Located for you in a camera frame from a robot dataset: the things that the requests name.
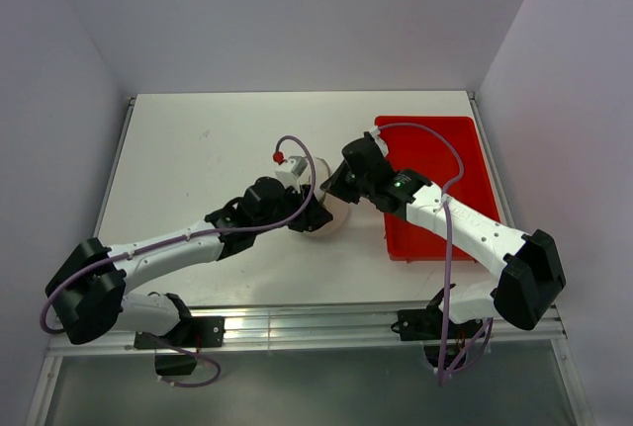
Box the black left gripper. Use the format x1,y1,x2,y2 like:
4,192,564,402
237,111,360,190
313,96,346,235
253,181,332,234

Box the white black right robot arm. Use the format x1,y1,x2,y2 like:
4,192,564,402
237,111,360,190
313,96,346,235
321,132,566,337

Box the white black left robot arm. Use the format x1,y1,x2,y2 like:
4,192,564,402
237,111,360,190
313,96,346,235
41,177,333,346

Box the red plastic tray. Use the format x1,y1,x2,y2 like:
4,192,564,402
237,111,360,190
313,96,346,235
375,116,500,262

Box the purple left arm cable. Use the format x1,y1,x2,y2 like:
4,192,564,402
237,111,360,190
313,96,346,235
39,135,317,390

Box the aluminium front rail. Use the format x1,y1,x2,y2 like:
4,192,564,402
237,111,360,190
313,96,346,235
45,302,567,357

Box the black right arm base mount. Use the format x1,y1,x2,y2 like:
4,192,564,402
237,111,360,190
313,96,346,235
390,307,483,367

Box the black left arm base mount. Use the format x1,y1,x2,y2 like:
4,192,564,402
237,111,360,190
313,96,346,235
133,316,226,387

